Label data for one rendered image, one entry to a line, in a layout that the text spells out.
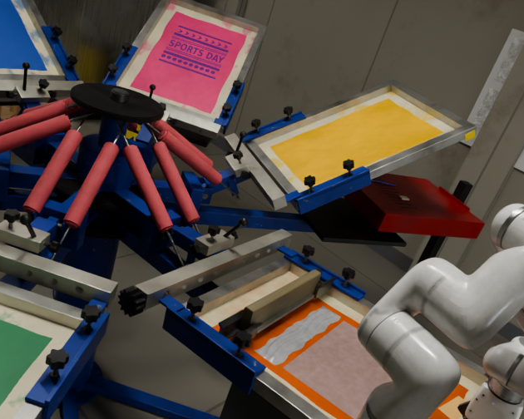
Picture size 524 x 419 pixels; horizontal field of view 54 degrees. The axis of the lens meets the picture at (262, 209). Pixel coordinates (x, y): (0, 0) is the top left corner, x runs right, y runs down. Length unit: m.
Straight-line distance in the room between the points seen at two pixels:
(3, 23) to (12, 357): 1.70
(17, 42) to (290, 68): 2.88
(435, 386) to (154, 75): 2.16
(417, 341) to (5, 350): 0.90
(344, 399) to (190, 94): 1.71
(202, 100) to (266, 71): 2.58
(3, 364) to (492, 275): 1.00
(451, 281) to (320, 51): 4.01
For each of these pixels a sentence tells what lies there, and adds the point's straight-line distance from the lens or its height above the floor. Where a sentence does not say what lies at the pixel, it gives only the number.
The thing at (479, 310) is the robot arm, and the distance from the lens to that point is 0.85.
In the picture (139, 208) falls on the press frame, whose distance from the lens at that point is 1.82.
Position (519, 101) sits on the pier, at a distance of 3.92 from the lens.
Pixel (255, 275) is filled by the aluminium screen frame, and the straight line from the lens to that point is 1.65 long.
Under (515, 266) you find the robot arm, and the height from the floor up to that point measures 1.60.
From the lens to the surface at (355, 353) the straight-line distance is 1.54.
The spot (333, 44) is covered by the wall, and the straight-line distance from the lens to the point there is 4.69.
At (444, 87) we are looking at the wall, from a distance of 4.19.
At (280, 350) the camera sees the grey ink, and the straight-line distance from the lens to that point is 1.43.
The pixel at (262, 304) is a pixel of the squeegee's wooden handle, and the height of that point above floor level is 1.09.
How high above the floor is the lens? 1.88
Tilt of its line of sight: 25 degrees down
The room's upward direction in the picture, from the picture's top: 19 degrees clockwise
